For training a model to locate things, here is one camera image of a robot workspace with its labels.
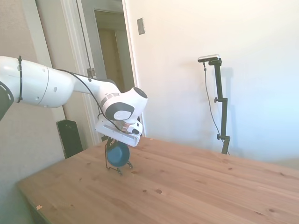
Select white door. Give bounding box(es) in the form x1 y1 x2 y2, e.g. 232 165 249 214
76 0 147 145

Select grey exterior camera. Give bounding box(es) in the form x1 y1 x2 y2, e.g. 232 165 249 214
198 54 221 63

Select grey wall switch plate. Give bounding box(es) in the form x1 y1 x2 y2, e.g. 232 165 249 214
136 17 146 36

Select blue bowl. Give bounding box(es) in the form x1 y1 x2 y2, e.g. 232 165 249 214
107 142 131 168

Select black jointed camera stand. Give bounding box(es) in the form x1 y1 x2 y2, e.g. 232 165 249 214
208 58 231 155

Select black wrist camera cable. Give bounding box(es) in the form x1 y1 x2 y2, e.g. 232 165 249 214
57 69 123 133

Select black upright speaker box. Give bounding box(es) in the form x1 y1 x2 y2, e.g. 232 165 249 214
57 119 84 160

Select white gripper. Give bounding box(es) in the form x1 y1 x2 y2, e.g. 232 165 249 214
95 118 143 147

